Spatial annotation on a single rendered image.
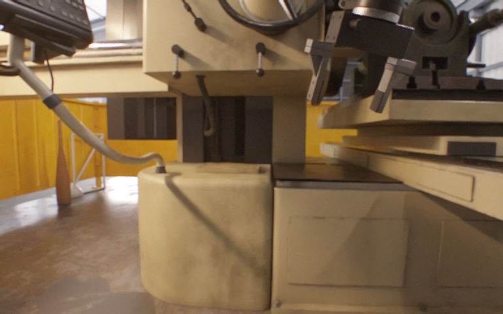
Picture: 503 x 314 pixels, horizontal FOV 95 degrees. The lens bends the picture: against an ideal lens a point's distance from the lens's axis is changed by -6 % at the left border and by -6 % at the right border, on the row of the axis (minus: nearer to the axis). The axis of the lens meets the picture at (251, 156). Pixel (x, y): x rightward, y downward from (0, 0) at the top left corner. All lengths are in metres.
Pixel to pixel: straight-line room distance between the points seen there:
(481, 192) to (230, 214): 0.85
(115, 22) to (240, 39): 1.23
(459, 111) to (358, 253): 0.66
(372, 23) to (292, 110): 1.24
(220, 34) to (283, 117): 0.77
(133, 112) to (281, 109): 1.02
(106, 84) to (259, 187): 1.01
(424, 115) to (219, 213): 0.85
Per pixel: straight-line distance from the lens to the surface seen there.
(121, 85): 1.53
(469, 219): 1.38
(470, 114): 1.07
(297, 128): 1.66
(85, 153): 4.07
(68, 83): 1.73
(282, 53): 1.05
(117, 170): 4.11
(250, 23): 0.83
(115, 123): 1.98
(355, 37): 0.47
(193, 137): 1.73
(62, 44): 0.93
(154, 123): 1.84
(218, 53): 1.07
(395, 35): 0.50
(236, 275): 1.22
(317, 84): 0.47
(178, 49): 1.07
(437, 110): 1.00
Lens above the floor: 0.79
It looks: 5 degrees down
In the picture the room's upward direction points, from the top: 1 degrees clockwise
